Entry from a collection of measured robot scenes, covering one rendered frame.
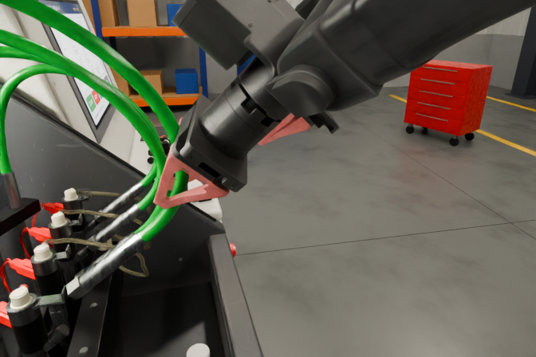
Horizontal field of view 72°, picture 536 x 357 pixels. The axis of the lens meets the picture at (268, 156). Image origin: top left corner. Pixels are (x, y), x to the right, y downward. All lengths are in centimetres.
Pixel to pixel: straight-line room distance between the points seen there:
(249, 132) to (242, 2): 11
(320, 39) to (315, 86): 3
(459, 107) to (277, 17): 418
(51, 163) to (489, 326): 197
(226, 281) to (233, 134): 40
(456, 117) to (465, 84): 36
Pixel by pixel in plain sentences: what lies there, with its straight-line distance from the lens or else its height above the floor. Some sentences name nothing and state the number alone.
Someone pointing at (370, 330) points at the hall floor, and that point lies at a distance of 196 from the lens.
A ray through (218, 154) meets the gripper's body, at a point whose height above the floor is 127.
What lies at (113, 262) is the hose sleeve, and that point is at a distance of 43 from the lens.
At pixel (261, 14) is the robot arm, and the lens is 29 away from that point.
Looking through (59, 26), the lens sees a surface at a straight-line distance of 36.
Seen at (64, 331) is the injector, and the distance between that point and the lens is 50.
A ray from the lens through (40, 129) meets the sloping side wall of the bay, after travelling 72.
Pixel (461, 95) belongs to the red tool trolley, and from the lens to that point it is 442.
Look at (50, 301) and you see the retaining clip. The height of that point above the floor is 110.
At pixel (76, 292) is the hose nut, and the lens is 45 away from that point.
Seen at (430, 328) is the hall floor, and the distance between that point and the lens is 205.
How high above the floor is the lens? 138
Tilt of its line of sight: 21 degrees down
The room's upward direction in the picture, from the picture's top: straight up
